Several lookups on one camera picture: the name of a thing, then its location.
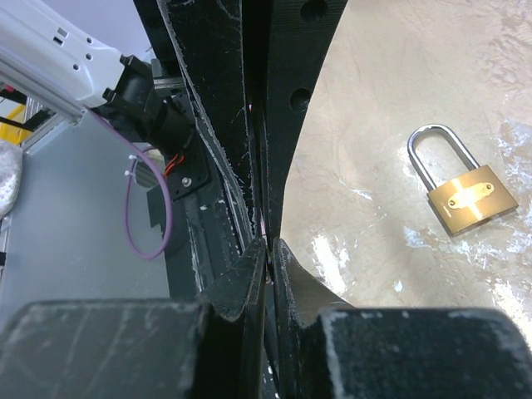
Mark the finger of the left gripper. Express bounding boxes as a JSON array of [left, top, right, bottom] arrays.
[[135, 1, 256, 237], [261, 1, 347, 239]]

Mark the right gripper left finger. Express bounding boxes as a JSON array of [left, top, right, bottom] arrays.
[[1, 238, 266, 398]]

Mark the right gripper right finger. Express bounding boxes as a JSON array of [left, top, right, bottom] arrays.
[[272, 239, 531, 398]]

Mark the brass padlock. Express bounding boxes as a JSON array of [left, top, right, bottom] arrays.
[[406, 124, 518, 236]]

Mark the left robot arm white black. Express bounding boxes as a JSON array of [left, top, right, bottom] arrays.
[[1, 1, 345, 239]]

